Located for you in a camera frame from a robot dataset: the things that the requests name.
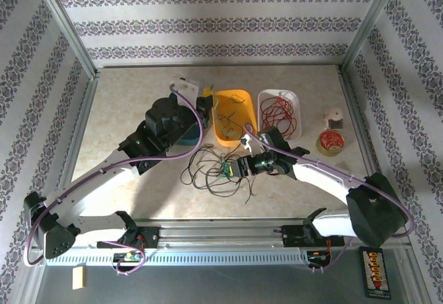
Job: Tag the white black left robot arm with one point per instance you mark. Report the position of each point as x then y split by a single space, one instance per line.
90 186

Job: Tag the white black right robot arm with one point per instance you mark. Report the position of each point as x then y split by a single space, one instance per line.
322 176

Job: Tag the white plastic bin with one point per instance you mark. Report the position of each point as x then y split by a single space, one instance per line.
264 138

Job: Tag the teal plastic bin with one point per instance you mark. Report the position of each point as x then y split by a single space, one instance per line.
190 141

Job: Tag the orange plastic bin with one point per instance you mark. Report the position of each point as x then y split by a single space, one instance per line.
245 117

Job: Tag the round red gold tin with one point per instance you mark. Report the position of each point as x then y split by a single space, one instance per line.
330 142

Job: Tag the small pink white device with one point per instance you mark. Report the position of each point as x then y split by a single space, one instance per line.
334 117

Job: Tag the small circuit board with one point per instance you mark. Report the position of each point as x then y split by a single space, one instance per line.
316 256
129 256

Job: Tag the grey metal sheet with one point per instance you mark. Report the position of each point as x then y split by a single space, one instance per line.
225 283

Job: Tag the black yellow connector board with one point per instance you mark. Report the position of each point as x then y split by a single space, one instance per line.
376 273

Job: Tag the pale yellow block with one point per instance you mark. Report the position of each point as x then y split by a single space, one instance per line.
78 277

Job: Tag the thin aluminium edge rail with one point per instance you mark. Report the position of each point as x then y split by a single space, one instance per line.
207 65

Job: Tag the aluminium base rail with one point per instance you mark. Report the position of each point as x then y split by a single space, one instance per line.
214 234

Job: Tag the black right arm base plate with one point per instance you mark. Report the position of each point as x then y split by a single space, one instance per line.
292 236

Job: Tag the aluminium side rail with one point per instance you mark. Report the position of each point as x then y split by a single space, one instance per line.
349 93
74 144

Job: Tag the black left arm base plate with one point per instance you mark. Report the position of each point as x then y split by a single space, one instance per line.
152 236

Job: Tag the aluminium frame post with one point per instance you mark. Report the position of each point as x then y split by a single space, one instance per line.
64 23
375 13

